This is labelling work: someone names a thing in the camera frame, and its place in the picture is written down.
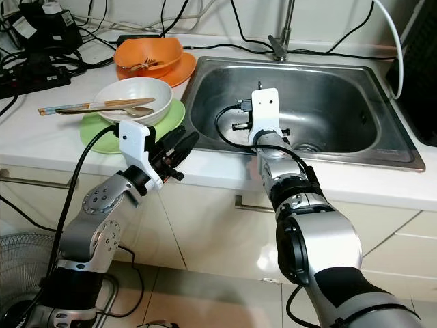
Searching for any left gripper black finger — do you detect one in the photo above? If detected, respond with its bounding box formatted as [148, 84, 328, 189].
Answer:
[173, 132, 201, 166]
[154, 130, 186, 154]

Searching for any golden spoon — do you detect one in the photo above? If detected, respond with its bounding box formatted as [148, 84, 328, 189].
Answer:
[56, 105, 155, 118]

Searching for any white bowl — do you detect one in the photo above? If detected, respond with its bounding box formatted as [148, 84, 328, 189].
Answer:
[94, 77, 173, 127]

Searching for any wooden chopstick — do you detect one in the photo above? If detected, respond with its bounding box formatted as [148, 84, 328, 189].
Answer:
[38, 98, 156, 113]
[40, 101, 151, 117]

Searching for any light green plate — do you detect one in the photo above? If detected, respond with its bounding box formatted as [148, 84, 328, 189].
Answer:
[79, 99, 186, 154]

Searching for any orange plate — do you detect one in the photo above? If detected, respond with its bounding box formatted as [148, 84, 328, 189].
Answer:
[116, 51, 197, 88]

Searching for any golden metal fork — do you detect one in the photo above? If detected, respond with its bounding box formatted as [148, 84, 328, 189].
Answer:
[130, 59, 163, 74]

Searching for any chrome faucet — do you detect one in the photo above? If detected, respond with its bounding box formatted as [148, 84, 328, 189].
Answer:
[268, 0, 298, 62]

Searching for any cream cabinet door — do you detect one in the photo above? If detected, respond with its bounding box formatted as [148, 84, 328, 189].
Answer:
[0, 164, 165, 271]
[157, 181, 437, 301]

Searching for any orange bowl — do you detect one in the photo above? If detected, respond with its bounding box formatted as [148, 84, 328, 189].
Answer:
[114, 38, 184, 76]

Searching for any stainless steel sink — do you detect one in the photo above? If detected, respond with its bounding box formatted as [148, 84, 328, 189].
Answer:
[181, 56, 425, 172]

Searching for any small flat black adapter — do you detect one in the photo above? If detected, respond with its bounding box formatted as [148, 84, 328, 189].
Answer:
[116, 34, 165, 49]

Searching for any black power strip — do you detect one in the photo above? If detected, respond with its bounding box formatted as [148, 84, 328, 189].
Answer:
[0, 63, 72, 100]

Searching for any grey floor fan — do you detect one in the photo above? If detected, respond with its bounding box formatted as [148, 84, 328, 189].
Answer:
[0, 232, 72, 328]

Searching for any black slatted crate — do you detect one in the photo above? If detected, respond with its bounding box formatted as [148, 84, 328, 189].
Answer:
[386, 0, 437, 148]

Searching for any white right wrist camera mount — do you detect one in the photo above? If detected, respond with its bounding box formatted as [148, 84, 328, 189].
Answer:
[251, 87, 281, 146]

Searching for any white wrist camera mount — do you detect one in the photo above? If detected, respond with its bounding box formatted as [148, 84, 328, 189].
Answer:
[119, 120, 165, 192]
[251, 87, 281, 146]

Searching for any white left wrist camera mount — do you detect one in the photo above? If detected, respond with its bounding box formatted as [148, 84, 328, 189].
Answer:
[119, 120, 165, 192]

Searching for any silver cabinet door handle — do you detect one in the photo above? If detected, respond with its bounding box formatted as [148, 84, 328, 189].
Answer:
[0, 169, 86, 192]
[234, 195, 277, 214]

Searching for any thin black countertop cable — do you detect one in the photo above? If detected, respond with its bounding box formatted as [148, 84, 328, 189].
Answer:
[181, 41, 400, 61]

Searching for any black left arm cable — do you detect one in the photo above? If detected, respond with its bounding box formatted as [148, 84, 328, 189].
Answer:
[41, 125, 122, 328]

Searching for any long black fan cable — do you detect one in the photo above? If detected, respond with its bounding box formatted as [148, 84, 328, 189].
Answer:
[0, 96, 72, 247]

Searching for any white hose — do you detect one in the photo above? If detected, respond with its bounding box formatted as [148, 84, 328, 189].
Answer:
[372, 0, 405, 102]

